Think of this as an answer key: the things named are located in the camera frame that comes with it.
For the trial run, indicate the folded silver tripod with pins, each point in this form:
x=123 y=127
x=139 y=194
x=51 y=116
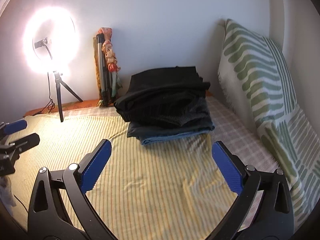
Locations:
x=103 y=72

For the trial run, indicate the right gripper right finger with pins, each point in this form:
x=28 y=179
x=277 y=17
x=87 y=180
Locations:
x=263 y=208

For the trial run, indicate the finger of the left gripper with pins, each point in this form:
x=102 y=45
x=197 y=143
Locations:
x=23 y=144
x=10 y=128

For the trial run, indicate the green patterned white pillow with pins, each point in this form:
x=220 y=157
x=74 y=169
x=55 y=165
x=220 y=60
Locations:
x=258 y=86

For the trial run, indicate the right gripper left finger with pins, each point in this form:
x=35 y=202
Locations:
x=47 y=215

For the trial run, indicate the stack of folded dark clothes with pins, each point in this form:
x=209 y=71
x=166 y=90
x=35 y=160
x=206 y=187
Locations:
x=164 y=104

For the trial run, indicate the striped yellow bed sheet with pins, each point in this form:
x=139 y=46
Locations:
x=165 y=190

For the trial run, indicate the bright ring light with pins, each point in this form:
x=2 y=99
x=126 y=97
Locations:
x=51 y=41

